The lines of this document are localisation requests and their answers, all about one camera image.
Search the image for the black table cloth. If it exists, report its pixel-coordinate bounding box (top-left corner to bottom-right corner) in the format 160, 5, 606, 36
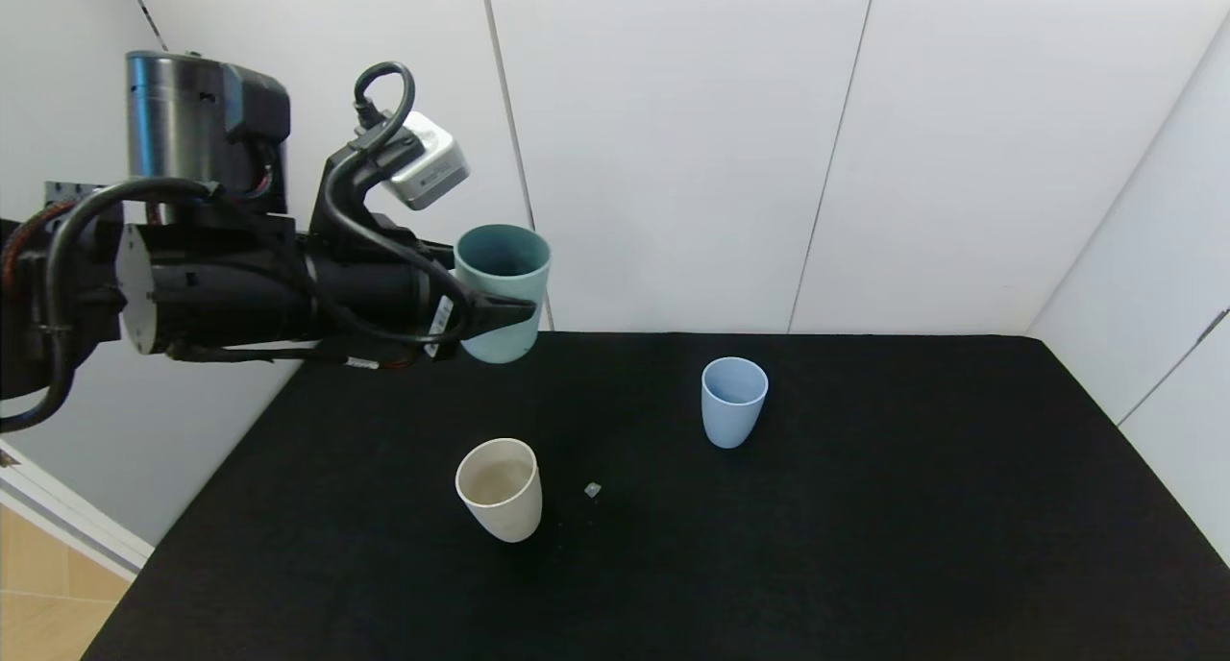
82, 330, 1230, 661

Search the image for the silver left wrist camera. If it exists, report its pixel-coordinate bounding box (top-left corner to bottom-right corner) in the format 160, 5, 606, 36
380, 111, 472, 210

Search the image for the white baseboard trim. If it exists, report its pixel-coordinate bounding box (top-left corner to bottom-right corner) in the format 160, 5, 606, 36
0, 440, 157, 582

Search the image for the light blue plastic cup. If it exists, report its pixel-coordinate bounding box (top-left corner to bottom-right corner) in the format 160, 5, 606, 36
701, 356, 770, 450

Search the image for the cream white plastic cup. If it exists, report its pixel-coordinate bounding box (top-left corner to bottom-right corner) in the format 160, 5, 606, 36
455, 437, 543, 544

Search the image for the black camera cable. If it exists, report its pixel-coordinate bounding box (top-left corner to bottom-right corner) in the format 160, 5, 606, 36
322, 62, 474, 347

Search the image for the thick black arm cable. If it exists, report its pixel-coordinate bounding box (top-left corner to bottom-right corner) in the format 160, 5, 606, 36
0, 179, 232, 431

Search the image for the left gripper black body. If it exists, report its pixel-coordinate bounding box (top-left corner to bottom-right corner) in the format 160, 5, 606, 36
307, 241, 476, 360

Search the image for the teal green plastic cup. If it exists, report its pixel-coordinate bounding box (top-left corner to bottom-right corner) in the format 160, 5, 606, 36
454, 224, 553, 364

